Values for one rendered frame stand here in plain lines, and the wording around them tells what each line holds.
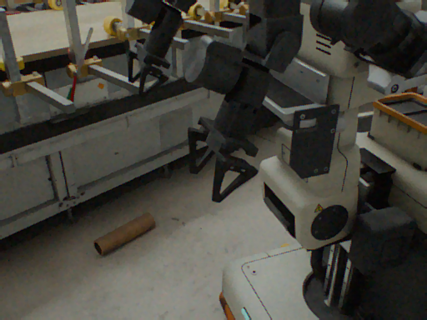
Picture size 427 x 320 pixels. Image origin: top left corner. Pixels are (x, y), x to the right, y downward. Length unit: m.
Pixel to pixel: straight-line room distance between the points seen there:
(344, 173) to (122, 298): 1.16
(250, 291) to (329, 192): 0.59
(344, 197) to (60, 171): 1.44
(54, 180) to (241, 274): 1.04
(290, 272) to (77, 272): 0.96
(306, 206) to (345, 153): 0.15
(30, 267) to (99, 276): 0.33
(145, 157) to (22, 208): 0.70
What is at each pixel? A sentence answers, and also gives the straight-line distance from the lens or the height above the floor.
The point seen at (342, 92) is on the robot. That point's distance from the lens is 0.94.
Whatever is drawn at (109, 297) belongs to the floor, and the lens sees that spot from 1.88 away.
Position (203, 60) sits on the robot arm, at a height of 1.20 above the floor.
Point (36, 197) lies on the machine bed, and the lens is 2.17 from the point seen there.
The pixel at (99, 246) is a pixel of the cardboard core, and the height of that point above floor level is 0.07.
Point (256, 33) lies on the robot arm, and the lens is 0.63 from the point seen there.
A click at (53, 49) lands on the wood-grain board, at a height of 0.90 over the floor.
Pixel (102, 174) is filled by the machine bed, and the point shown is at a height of 0.19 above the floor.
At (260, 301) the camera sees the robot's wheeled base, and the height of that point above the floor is 0.28.
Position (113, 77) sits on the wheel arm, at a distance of 1.61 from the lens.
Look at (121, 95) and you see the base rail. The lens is 1.88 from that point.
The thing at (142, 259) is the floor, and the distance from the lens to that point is 2.02.
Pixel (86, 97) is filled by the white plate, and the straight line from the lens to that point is 1.79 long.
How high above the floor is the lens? 1.37
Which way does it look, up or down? 30 degrees down
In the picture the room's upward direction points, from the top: straight up
